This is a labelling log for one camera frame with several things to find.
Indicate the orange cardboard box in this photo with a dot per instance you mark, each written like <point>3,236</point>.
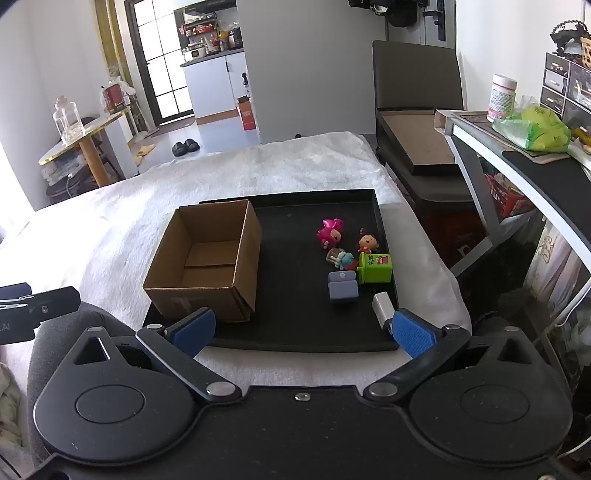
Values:
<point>247,115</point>

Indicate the red canister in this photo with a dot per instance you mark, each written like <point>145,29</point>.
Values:
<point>113,97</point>

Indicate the black spray bottle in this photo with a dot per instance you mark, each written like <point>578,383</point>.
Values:
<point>245,85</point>

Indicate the black slipper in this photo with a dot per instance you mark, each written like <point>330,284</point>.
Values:
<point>179,148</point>
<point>192,145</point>

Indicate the dark hanging clothes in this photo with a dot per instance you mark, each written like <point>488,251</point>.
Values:
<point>397,14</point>

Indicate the yellow curtain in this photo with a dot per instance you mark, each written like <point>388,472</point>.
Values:
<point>111,41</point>

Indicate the grey drawer organizer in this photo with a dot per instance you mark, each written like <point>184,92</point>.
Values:
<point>556,83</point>

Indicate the green plastic bag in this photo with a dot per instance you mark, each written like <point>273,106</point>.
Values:
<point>542,129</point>

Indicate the grey cube toy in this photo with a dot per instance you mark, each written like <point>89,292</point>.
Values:
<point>344,290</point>

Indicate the round gold-edged table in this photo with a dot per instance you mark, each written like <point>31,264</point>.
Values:
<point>92,127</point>

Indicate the black box lid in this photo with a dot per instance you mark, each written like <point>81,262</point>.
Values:
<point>415,138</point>

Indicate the dark bag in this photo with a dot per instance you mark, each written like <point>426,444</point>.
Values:
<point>69,189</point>

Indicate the kitchen rack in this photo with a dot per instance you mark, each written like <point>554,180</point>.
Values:
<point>198,27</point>

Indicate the clear glass jar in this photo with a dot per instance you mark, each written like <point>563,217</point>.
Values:
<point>68,122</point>

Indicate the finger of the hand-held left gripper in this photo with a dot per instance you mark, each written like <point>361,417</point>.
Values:
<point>14,292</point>
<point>51,302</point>

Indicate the small teal figurine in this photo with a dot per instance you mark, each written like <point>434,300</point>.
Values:
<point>340,259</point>

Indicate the white framed desk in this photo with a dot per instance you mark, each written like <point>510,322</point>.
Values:
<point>545,175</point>

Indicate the red dress doll figurine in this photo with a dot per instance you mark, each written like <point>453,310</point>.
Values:
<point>368,242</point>

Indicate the white jar pink lid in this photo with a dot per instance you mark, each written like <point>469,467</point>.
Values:
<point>502,99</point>

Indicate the white kitchen cabinet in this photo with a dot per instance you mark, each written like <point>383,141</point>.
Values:
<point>212,83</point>

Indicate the black framed glass door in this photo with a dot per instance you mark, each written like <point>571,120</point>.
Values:
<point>157,55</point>

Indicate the dark metal ornament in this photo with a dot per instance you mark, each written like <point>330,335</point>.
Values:
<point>568,34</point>

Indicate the pink figurine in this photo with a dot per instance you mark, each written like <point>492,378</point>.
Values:
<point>328,233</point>

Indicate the yellow cloth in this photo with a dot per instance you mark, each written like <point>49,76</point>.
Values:
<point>145,152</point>

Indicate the dark grey chair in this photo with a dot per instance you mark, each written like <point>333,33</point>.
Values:
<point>415,74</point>

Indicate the red basket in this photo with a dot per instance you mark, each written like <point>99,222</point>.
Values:
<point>508,198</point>

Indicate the black tray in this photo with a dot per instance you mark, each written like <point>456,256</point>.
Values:
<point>286,277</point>

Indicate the brown cardboard box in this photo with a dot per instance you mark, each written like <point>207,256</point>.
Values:
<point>194,300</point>

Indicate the white charger plug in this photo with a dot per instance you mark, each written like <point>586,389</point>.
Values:
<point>382,307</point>

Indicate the clear storage box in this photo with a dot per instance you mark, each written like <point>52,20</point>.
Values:
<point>60,168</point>

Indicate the printed poster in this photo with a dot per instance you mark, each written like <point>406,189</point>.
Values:
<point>554,263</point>

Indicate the green hexagonal toy bin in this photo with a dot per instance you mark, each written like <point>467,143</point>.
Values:
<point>375,270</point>

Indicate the patterned cloth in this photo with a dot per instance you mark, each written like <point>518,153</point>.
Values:
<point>9,406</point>

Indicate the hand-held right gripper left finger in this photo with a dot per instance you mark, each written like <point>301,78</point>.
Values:
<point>194,330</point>

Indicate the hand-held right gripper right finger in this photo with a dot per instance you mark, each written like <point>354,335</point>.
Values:
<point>413,337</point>

